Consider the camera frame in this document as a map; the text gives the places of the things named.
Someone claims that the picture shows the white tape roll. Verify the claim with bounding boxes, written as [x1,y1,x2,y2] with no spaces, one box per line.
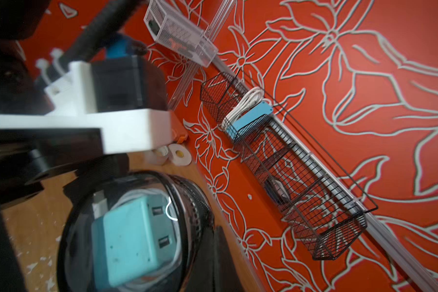
[168,144,192,166]

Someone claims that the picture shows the dark green flashlight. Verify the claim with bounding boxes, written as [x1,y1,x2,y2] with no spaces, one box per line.
[148,20,160,35]

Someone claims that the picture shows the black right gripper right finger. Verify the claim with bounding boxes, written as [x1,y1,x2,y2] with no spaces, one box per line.
[215,226,244,292]

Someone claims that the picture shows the orange plastic tool case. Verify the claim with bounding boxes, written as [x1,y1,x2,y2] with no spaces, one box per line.
[169,110,188,144]

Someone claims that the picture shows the black charger in basket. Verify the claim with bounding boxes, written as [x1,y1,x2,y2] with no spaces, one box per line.
[264,176,291,206]

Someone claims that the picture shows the clear tape roll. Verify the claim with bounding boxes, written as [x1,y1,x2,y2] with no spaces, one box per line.
[143,146,170,165]

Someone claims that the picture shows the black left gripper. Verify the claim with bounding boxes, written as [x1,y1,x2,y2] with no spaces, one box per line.
[0,128,129,208]

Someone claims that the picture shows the clear acrylic wall box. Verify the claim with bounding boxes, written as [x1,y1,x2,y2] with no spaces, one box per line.
[144,1,218,67]

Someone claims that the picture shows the white cable in basket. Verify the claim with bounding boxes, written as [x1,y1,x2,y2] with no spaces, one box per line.
[219,86,265,131]

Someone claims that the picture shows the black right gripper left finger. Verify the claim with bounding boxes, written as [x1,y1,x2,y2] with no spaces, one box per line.
[185,229,217,292]

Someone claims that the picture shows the black wire wall basket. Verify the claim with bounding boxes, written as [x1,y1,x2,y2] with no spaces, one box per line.
[200,73,377,260]

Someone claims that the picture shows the teal charger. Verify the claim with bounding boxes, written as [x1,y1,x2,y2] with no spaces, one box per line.
[91,195,179,292]

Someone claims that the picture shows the light blue power bank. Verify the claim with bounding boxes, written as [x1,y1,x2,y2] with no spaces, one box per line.
[223,102,273,142]

